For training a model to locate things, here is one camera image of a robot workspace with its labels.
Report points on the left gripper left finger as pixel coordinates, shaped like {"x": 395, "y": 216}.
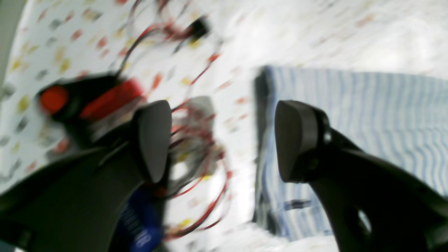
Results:
{"x": 74, "y": 204}

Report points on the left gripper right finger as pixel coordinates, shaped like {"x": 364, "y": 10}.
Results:
{"x": 372, "y": 205}

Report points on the blue white striped t-shirt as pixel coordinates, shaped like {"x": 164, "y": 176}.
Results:
{"x": 400, "y": 118}

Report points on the blue labelled object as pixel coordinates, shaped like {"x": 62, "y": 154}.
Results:
{"x": 139, "y": 227}

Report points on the red plastic part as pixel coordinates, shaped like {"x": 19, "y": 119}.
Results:
{"x": 88, "y": 99}

